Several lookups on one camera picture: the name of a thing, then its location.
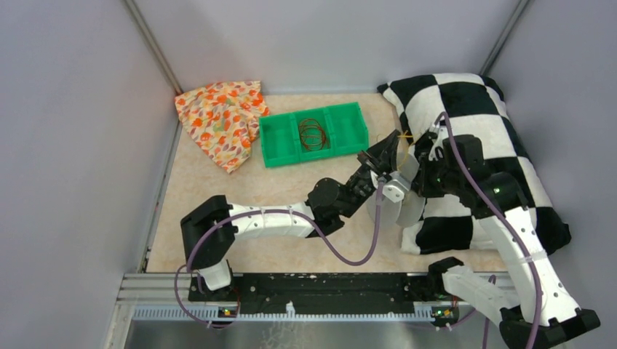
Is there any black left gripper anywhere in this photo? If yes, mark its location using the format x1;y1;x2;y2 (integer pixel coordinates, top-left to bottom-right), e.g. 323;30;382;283
339;129;400;218

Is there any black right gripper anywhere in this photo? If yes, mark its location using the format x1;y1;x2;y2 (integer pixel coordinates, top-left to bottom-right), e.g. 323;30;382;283
410;152;463;198

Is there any white perforated cable spool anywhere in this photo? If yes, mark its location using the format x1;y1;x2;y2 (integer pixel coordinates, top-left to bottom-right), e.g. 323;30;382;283
365;146;426;234

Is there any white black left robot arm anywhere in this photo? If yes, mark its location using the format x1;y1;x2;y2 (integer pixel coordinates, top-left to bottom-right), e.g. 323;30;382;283
180;130;402;301

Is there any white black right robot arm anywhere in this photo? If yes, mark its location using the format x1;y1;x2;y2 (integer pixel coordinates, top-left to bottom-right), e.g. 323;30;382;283
412;132;600;348

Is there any black white checkered pillow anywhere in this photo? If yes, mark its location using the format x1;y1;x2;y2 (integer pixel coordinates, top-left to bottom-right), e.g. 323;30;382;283
377;73;571;254

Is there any green plastic divided bin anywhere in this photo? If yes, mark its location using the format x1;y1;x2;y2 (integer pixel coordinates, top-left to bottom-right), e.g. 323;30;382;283
259;103;369;168

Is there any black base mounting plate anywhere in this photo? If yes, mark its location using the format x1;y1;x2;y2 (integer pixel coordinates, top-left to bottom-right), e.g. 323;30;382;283
188;273;462;319

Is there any orange floral cloth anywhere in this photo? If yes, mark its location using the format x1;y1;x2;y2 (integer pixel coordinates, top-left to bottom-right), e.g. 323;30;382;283
174;81;270;174

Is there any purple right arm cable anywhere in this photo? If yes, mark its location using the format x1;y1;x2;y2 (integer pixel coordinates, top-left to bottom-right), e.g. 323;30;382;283
434;111;544;349

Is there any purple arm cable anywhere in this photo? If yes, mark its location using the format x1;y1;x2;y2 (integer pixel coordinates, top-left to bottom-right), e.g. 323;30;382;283
434;111;544;349
173;182;386;330

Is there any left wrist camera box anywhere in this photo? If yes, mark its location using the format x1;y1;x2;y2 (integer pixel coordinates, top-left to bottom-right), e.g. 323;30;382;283
383;177;411;203

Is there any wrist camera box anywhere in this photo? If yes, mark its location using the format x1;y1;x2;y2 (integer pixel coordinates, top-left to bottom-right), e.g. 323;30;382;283
383;177;411;203
427;123;448;145

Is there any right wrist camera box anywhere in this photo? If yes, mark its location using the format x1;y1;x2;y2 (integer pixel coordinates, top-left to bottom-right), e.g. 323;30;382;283
427;123;448;145

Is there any red wire coil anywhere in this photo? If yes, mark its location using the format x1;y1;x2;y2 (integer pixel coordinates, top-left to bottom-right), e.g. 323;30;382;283
298;118;330;152

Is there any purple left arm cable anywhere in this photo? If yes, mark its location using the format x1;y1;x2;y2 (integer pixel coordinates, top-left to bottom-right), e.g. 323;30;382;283
173;182;386;330

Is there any aluminium front rail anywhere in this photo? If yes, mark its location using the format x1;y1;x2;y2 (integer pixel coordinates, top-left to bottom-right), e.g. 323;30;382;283
103;272;570;349

